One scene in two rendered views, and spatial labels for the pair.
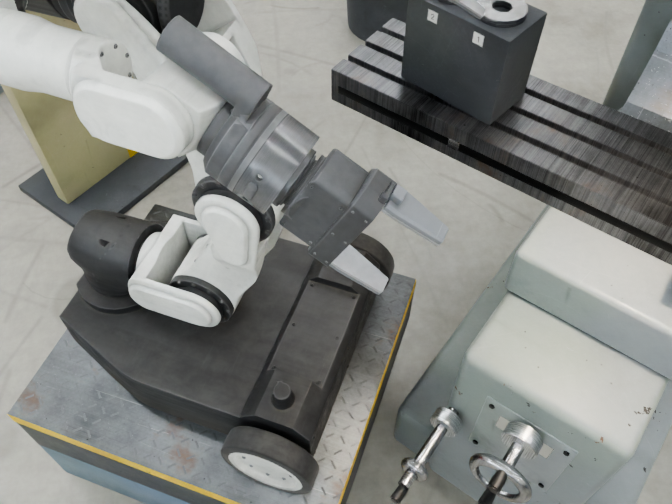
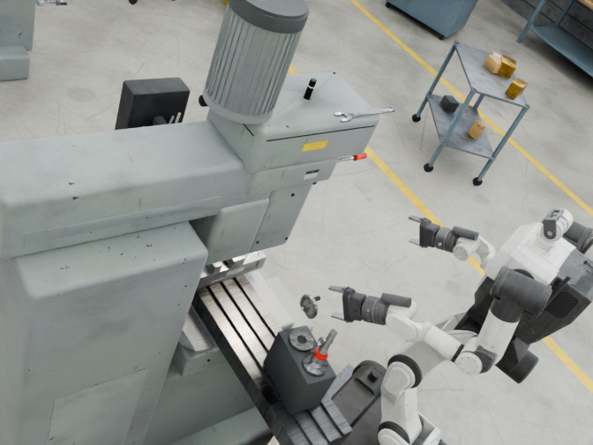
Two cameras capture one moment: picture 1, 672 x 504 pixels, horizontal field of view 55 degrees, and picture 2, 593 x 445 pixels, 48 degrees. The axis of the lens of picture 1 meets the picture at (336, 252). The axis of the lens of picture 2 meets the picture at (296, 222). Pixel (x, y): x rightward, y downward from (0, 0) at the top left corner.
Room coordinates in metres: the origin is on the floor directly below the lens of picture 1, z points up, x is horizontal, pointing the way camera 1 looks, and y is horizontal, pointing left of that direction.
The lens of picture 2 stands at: (2.56, -0.40, 2.87)
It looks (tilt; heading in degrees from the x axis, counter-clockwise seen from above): 39 degrees down; 183
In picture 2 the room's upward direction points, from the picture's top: 24 degrees clockwise
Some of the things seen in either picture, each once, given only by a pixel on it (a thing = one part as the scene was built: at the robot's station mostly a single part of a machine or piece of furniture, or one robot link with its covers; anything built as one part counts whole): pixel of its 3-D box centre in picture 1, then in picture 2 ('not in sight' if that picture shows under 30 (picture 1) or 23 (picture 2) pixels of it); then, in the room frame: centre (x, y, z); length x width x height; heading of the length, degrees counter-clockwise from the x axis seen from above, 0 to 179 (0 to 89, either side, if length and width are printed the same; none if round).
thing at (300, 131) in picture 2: not in sight; (295, 117); (0.81, -0.61, 1.81); 0.47 x 0.26 x 0.16; 143
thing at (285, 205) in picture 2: not in sight; (265, 199); (0.80, -0.61, 1.47); 0.21 x 0.19 x 0.32; 53
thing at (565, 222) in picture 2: not in sight; (554, 227); (0.77, 0.24, 1.84); 0.10 x 0.07 x 0.09; 160
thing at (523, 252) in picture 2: not in sight; (535, 283); (0.80, 0.30, 1.63); 0.34 x 0.30 x 0.36; 160
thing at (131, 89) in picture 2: not in sight; (151, 111); (0.84, -1.05, 1.62); 0.20 x 0.09 x 0.21; 143
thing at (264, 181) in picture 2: not in sight; (274, 152); (0.83, -0.63, 1.68); 0.34 x 0.24 x 0.10; 143
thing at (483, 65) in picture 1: (469, 44); (299, 367); (1.06, -0.25, 1.07); 0.22 x 0.12 x 0.20; 47
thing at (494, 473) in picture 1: (509, 461); (303, 308); (0.40, -0.31, 0.67); 0.16 x 0.12 x 0.12; 143
